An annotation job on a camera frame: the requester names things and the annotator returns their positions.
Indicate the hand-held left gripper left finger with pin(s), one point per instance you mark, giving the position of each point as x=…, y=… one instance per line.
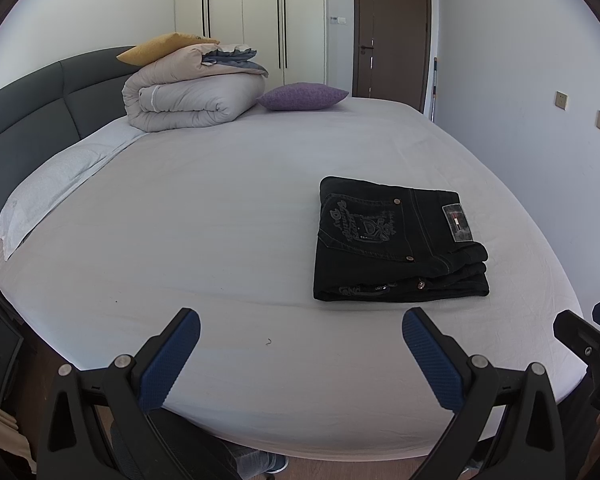
x=172, y=360

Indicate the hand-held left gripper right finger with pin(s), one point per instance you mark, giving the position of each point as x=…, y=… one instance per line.
x=432, y=360

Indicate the black denim pants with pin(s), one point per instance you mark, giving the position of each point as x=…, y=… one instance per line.
x=395, y=245

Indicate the grey shoe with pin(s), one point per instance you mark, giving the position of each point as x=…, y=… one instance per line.
x=262, y=462

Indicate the white-sheeted bed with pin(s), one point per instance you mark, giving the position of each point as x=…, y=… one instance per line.
x=205, y=210

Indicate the beige cloth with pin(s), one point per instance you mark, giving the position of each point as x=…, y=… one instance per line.
x=2, y=435

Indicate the white pillow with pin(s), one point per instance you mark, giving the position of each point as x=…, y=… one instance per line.
x=55, y=180

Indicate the folded beige duvet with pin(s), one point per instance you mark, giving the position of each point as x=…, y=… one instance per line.
x=190, y=97

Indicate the thin stick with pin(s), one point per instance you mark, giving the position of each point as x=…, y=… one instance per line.
x=434, y=90

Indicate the grey padded headboard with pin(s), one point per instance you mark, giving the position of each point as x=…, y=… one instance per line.
x=25, y=110

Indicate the purple pillow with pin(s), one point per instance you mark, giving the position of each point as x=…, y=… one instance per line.
x=302, y=96

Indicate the yellow pillow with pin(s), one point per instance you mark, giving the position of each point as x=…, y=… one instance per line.
x=157, y=47

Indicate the brown door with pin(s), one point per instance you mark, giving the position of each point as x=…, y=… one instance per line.
x=392, y=35

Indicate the white wardrobe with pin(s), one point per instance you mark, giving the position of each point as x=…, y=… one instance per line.
x=245, y=15

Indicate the wall light switch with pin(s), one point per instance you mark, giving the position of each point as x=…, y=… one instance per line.
x=338, y=19

